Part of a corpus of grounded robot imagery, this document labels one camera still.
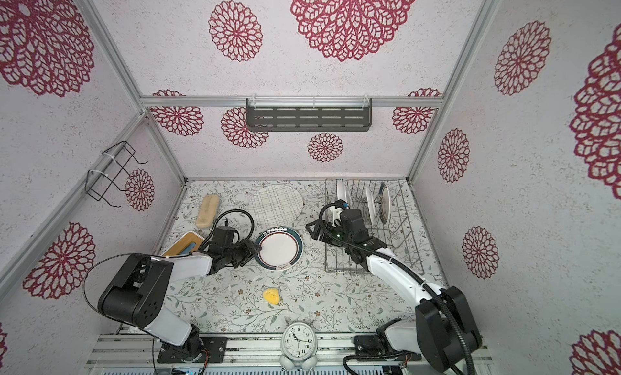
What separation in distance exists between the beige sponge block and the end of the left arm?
Answer: 249mm

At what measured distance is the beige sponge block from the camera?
102 centimetres

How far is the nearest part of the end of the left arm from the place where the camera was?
730 millimetres
